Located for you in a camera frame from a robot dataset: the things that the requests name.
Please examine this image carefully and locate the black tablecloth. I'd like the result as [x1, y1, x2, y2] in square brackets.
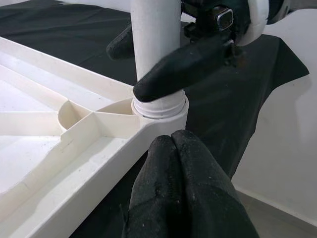
[0, 0, 310, 238]

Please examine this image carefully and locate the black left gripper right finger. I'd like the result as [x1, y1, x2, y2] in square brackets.
[172, 130, 260, 238]

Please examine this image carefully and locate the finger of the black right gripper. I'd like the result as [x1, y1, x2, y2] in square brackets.
[133, 37, 236, 104]
[106, 24, 136, 60]

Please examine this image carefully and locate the white plastic children table top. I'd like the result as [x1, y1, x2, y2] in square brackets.
[0, 36, 190, 238]

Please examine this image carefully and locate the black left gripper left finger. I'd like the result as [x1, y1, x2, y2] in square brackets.
[121, 135, 190, 238]

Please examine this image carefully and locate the white plastic table leg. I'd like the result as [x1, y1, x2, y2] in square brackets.
[130, 0, 187, 119]

